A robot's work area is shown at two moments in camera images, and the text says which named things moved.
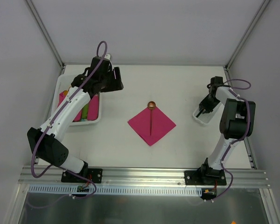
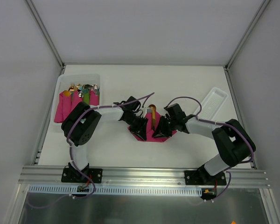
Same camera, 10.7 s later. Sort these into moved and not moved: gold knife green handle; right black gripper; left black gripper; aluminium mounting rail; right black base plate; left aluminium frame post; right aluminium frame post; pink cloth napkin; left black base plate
Moved: left black gripper; gold knife green handle; pink cloth napkin; right black gripper
Not moved: right black base plate; left black base plate; right aluminium frame post; aluminium mounting rail; left aluminium frame post
